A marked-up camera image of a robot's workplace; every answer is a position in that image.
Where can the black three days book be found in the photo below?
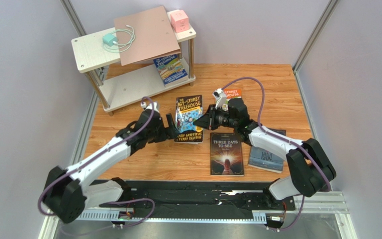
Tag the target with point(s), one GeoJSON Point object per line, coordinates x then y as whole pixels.
{"type": "Point", "coordinates": [226, 155]}

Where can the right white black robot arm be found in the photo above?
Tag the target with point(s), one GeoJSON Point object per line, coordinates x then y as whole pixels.
{"type": "Point", "coordinates": [309, 167]}

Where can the white two-tier shelf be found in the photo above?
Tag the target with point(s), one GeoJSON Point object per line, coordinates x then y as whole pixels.
{"type": "Point", "coordinates": [91, 54]}

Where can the blue-grey 1984 book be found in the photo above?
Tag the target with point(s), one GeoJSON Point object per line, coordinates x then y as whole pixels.
{"type": "Point", "coordinates": [265, 160]}

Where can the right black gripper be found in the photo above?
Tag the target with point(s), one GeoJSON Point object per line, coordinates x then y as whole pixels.
{"type": "Point", "coordinates": [213, 118]}

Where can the pink cube power socket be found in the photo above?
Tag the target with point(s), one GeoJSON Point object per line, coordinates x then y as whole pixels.
{"type": "Point", "coordinates": [179, 21]}

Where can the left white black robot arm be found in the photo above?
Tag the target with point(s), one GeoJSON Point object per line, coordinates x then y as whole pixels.
{"type": "Point", "coordinates": [68, 192]}

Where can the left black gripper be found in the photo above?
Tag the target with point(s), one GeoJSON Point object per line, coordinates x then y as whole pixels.
{"type": "Point", "coordinates": [171, 131]}

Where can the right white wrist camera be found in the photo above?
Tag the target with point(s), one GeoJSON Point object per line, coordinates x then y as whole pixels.
{"type": "Point", "coordinates": [220, 97]}

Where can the blue 91-storey treehouse book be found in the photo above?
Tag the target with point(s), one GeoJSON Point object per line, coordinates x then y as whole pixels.
{"type": "Point", "coordinates": [171, 70]}

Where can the mint green charger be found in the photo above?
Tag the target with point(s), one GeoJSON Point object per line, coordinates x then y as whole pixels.
{"type": "Point", "coordinates": [110, 40]}

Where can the orange 78-storey treehouse book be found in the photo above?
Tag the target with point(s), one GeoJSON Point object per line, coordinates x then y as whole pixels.
{"type": "Point", "coordinates": [231, 94]}

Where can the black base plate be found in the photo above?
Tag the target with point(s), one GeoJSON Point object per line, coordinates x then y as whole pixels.
{"type": "Point", "coordinates": [201, 200]}

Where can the brown file folder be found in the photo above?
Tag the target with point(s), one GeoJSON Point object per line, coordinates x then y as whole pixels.
{"type": "Point", "coordinates": [154, 36]}

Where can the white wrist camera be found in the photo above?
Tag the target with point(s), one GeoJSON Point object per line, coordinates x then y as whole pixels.
{"type": "Point", "coordinates": [150, 106]}
{"type": "Point", "coordinates": [220, 97]}

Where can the black 169-storey treehouse book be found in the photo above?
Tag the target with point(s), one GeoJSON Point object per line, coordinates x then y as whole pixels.
{"type": "Point", "coordinates": [188, 110]}

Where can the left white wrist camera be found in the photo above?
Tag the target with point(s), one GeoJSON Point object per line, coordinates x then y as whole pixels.
{"type": "Point", "coordinates": [150, 106]}

